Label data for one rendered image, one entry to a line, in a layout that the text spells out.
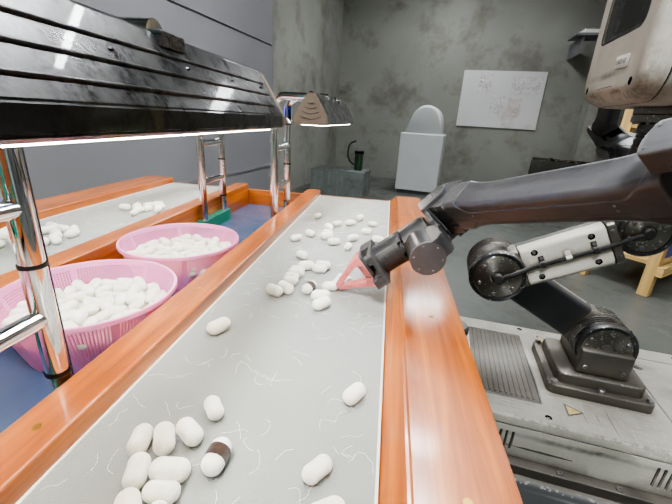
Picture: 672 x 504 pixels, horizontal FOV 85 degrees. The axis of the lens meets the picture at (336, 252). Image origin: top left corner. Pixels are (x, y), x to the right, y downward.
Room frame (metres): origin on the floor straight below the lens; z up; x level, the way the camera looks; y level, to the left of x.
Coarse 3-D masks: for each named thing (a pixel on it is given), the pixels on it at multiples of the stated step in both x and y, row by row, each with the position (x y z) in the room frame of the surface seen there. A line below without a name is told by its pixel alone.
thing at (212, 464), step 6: (216, 438) 0.27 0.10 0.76; (222, 438) 0.27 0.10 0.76; (228, 444) 0.27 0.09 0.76; (204, 456) 0.25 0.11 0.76; (210, 456) 0.25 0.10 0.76; (216, 456) 0.25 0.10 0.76; (204, 462) 0.25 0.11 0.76; (210, 462) 0.25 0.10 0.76; (216, 462) 0.25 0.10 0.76; (222, 462) 0.25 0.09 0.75; (204, 468) 0.24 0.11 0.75; (210, 468) 0.24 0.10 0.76; (216, 468) 0.24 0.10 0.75; (222, 468) 0.25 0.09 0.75; (204, 474) 0.24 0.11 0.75; (210, 474) 0.24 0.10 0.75; (216, 474) 0.24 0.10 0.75
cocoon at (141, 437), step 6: (138, 426) 0.28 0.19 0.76; (144, 426) 0.28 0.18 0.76; (150, 426) 0.28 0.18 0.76; (138, 432) 0.27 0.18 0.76; (144, 432) 0.27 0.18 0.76; (150, 432) 0.28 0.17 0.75; (132, 438) 0.27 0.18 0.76; (138, 438) 0.27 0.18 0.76; (144, 438) 0.27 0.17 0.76; (150, 438) 0.28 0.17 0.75; (132, 444) 0.26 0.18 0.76; (138, 444) 0.26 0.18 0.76; (144, 444) 0.26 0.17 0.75; (126, 450) 0.26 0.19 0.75; (132, 450) 0.26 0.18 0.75; (138, 450) 0.26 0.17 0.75; (144, 450) 0.26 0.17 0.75
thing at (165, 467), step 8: (168, 456) 0.25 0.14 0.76; (152, 464) 0.24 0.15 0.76; (160, 464) 0.24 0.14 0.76; (168, 464) 0.24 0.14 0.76; (176, 464) 0.24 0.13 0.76; (184, 464) 0.24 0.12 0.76; (152, 472) 0.24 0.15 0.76; (160, 472) 0.23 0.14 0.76; (168, 472) 0.24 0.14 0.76; (176, 472) 0.24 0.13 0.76; (184, 472) 0.24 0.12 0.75; (176, 480) 0.23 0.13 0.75; (184, 480) 0.24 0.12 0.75
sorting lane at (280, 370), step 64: (320, 256) 0.84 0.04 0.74; (256, 320) 0.53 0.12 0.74; (320, 320) 0.54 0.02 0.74; (384, 320) 0.55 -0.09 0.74; (192, 384) 0.37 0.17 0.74; (256, 384) 0.37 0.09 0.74; (320, 384) 0.38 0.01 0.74; (192, 448) 0.28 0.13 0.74; (256, 448) 0.28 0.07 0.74; (320, 448) 0.29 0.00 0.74
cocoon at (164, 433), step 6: (156, 426) 0.28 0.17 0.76; (162, 426) 0.28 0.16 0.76; (168, 426) 0.28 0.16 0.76; (156, 432) 0.28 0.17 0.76; (162, 432) 0.27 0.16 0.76; (168, 432) 0.28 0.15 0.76; (174, 432) 0.28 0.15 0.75; (156, 438) 0.27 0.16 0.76; (162, 438) 0.27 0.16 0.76; (168, 438) 0.27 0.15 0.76; (174, 438) 0.27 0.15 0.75; (156, 444) 0.26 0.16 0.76; (162, 444) 0.26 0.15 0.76; (168, 444) 0.26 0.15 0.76; (174, 444) 0.27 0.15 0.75; (156, 450) 0.26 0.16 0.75; (162, 450) 0.26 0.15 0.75; (168, 450) 0.26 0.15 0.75
